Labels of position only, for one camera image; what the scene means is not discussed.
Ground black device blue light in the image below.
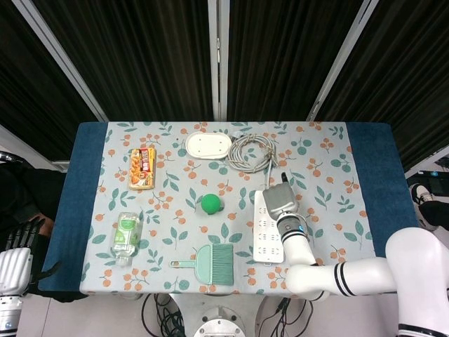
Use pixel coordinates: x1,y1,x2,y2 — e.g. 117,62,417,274
408,170,449,197

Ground yellow snack box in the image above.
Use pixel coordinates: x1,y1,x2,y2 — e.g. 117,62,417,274
128,147,157,191

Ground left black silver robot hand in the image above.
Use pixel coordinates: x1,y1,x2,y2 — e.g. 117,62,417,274
0,217,60,296

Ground bystander black clothing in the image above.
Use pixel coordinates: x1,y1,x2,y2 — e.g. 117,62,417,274
0,163,88,303

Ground white oval tray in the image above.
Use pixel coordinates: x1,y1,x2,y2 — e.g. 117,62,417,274
185,131,232,161

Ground black floor cables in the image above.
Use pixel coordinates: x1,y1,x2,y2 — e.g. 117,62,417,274
141,293,187,337
269,296,314,337

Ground blue table cover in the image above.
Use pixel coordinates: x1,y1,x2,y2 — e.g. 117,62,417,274
37,121,420,293

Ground floral print tablecloth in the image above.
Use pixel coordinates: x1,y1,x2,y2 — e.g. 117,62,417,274
79,121,378,296

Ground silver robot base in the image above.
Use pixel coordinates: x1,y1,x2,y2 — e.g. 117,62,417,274
192,305,248,337

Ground grey cable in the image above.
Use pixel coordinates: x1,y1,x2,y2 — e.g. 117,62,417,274
226,130,280,192

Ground clear bottle green label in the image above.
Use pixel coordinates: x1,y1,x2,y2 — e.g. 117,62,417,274
111,211,145,267

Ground black curtain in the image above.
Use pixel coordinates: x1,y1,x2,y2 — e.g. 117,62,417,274
0,0,449,173

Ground white black sneaker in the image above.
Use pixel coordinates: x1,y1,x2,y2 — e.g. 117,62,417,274
409,183,436,211

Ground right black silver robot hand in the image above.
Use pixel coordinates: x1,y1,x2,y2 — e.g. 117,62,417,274
262,171,300,219

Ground white metal frame post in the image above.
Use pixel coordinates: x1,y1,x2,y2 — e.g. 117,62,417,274
207,0,231,122
10,0,108,122
306,0,382,122

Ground white power strip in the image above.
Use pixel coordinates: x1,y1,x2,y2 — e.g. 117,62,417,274
253,189,286,265

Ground black trouser leg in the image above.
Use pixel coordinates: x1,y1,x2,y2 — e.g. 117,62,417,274
419,198,449,232

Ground green hand brush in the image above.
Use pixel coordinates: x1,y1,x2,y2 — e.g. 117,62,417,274
170,242,235,287

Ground green ball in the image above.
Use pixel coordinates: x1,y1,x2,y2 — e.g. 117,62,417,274
201,193,222,216

